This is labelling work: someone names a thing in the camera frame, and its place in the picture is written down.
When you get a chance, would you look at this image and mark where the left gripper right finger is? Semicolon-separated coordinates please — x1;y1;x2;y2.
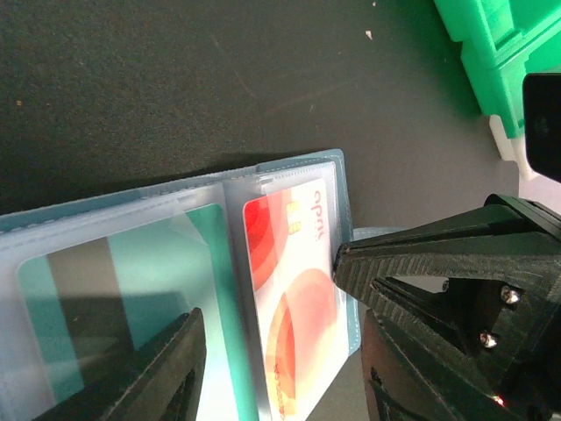
360;310;482;420

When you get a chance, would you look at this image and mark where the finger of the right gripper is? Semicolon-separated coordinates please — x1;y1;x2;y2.
334;195;560;373

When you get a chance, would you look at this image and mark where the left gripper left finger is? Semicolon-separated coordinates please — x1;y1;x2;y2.
37;308;207;420

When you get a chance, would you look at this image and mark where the red striped credit card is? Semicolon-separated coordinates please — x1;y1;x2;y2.
243;179;348;420

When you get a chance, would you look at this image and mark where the teal striped credit card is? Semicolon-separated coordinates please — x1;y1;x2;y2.
18;203;257;420

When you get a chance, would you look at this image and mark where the blue card holder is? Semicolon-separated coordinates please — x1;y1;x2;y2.
1;149;373;420

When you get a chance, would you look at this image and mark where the clear white bin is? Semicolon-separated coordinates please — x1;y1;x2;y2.
489;115;537;181

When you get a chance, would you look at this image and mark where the green bin compartment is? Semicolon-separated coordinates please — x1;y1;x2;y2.
435;0;560;139

